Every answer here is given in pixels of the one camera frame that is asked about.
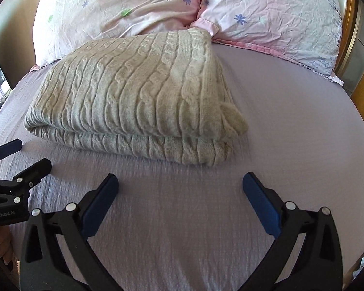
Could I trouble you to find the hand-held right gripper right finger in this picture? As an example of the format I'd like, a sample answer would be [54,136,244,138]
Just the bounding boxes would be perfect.
[242,172,344,291]

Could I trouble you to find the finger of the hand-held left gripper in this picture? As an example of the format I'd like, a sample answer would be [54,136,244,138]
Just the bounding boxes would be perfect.
[0,158,53,204]
[0,138,24,172]

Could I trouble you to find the wooden headboard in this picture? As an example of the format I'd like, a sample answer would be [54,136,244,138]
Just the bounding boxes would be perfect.
[334,0,364,122]

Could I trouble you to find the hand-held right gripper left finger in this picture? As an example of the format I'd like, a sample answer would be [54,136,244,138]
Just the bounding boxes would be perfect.
[20,174,120,291]

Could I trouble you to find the beige cable-knit blanket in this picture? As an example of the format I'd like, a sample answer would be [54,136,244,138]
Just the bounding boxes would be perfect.
[24,27,250,167]

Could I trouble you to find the person's left hand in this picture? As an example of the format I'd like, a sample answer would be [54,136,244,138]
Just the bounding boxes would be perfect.
[0,226,15,265]

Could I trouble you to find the pink tree print pillow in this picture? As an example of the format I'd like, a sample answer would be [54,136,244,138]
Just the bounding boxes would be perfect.
[33,0,204,68]

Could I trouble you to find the pink flower print pillow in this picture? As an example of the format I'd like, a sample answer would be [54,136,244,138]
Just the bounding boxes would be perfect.
[190,0,345,86]

